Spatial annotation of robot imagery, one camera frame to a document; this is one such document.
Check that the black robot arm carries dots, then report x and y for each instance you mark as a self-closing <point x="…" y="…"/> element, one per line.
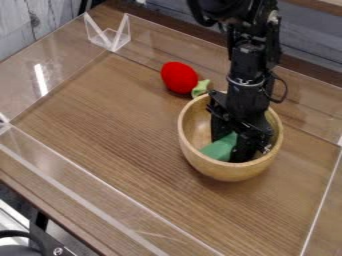
<point x="252" y="24"/>

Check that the brown wooden bowl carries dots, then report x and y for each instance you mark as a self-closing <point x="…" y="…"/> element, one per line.
<point x="194" y="136"/>

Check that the black table leg mount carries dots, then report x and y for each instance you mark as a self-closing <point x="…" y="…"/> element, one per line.
<point x="50" y="246"/>

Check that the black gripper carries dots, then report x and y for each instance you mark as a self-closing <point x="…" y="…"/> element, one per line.
<point x="238" y="114"/>

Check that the red plush strawberry toy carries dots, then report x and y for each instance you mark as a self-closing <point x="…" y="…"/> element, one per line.
<point x="182" y="80"/>

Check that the clear acrylic corner bracket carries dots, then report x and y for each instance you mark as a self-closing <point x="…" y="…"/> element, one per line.
<point x="110" y="39"/>

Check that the green rectangular block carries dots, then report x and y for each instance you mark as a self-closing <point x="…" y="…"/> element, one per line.
<point x="220" y="150"/>

